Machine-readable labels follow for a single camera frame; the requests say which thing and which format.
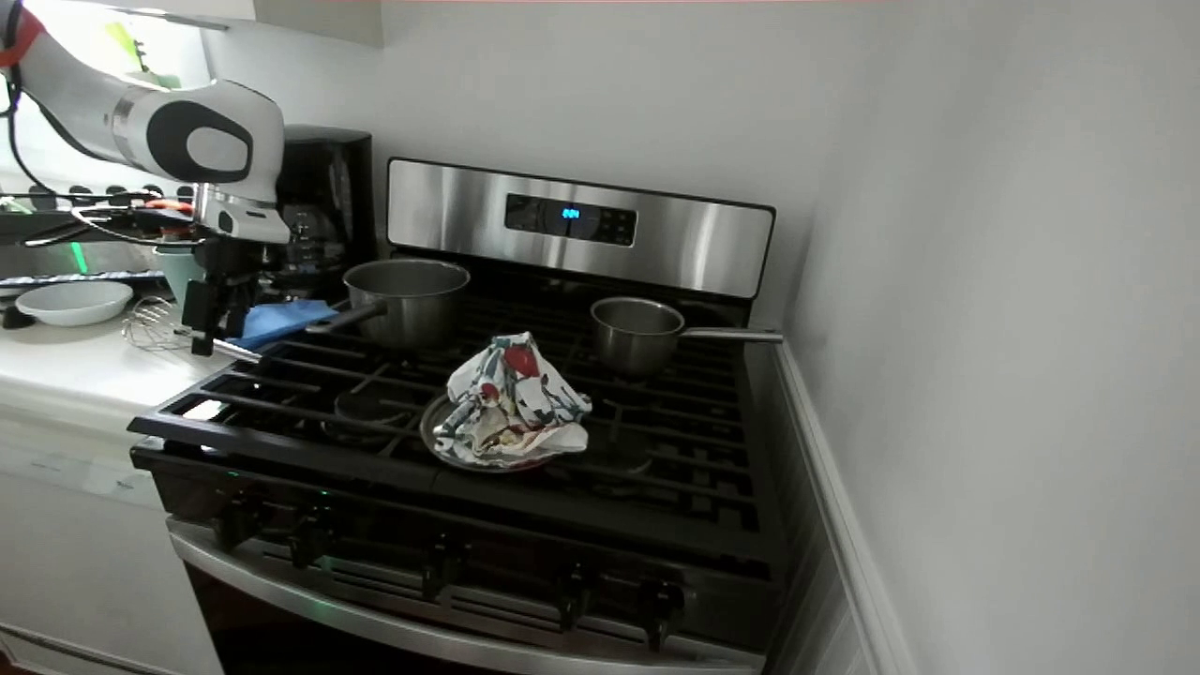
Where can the colourful patterned dish towel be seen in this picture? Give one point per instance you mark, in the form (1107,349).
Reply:
(510,401)

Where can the blue striped cleaning cloth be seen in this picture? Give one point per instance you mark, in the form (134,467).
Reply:
(288,319)

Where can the metal countertop rack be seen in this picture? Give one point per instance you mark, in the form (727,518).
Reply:
(88,208)

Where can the black gas stove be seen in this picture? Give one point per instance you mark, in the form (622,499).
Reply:
(565,528)

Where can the black coffee maker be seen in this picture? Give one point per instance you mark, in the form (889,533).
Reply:
(328,191)

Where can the white base cabinet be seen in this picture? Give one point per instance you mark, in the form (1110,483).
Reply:
(88,549)

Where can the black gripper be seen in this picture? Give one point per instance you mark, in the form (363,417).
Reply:
(234,266)

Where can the white shallow bowl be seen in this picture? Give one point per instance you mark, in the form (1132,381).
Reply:
(73,303)

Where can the large steel saucepan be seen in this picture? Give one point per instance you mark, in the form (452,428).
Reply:
(405,303)

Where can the small steel saucepan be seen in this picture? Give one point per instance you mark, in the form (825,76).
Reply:
(635,337)

